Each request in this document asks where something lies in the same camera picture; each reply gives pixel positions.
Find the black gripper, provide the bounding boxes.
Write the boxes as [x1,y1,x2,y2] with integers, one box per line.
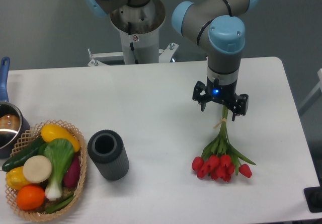
[192,79,249,121]

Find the red tulip bouquet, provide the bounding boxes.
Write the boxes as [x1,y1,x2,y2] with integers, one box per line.
[191,106,255,182]

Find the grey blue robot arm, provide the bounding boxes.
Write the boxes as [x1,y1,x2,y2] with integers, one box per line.
[85,0,259,116]

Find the dark grey ribbed vase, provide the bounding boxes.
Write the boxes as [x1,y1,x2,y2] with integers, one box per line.
[88,129,129,181]

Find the black device at table edge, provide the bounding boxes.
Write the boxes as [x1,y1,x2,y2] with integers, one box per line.
[303,186,321,213]

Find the purple sweet potato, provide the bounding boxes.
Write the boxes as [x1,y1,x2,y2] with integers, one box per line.
[63,155,81,188]

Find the green bok choy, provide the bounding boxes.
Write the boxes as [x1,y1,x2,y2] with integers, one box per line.
[44,138,74,201]

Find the yellow squash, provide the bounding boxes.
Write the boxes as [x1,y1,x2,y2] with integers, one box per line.
[40,124,80,153]

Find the beige round slice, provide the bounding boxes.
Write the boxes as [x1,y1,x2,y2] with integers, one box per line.
[23,156,52,184]

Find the green scallion leaves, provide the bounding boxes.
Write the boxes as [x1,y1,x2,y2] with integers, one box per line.
[45,193,74,214]

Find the dark green cucumber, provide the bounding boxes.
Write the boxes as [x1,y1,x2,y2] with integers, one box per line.
[2,136,45,172]

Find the orange fruit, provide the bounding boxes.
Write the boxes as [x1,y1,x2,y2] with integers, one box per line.
[16,185,45,210]

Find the woven wicker basket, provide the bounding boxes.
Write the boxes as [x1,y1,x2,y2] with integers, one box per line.
[5,120,87,222]

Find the yellow bell pepper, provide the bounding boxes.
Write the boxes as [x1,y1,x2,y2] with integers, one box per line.
[6,166,32,190]

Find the white metal mounting frame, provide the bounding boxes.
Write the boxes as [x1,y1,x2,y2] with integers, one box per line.
[87,42,179,67]

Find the white frame at right edge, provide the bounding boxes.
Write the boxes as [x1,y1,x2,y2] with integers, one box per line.
[298,68,321,117]

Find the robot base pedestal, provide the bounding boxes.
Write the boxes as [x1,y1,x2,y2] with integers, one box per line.
[110,0,166,64]

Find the blue handled saucepan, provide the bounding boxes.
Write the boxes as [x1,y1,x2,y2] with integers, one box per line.
[1,56,30,159]

